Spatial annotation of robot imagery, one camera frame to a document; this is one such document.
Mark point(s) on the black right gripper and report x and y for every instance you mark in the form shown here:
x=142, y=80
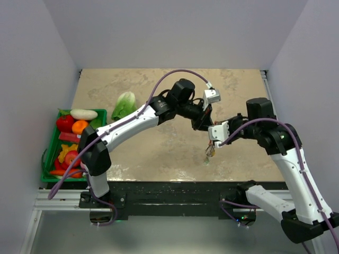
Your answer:
x=239, y=117

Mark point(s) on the red toy chili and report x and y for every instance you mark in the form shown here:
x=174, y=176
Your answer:
x=60, y=166

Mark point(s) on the white toy radish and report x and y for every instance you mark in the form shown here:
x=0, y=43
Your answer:
x=80, y=114

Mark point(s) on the green lettuce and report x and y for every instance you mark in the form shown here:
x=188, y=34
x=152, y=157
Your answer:
x=125, y=105

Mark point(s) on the green toy pepper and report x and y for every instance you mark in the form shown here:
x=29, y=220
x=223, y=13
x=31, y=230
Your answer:
x=96, y=123

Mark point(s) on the key bunch with red carabiner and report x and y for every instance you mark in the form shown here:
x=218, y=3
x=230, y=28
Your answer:
x=209, y=152

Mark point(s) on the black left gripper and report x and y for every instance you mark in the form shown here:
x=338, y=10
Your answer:
x=206, y=120

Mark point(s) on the red toy apple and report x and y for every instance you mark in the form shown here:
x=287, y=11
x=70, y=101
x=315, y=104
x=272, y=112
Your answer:
x=70, y=158

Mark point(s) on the orange toy orange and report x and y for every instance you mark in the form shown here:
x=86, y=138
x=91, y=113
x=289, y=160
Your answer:
x=79, y=126

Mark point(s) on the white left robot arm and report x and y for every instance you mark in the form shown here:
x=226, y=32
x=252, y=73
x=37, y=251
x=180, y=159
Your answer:
x=96, y=144

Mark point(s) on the green plastic basket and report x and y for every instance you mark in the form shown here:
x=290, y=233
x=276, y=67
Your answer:
x=49, y=156

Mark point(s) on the red box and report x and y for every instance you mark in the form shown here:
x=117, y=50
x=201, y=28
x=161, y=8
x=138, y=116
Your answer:
x=69, y=137

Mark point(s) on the yellow toy pepper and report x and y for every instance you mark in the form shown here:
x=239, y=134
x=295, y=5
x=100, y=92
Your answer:
x=65, y=149

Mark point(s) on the red toy tomato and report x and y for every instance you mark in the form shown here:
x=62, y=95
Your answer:
x=64, y=123

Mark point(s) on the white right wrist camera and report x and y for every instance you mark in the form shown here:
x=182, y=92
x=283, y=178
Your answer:
x=218, y=133

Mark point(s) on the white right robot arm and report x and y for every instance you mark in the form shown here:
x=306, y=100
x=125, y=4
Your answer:
x=309, y=216

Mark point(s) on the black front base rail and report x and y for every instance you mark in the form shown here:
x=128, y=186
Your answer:
x=169, y=199

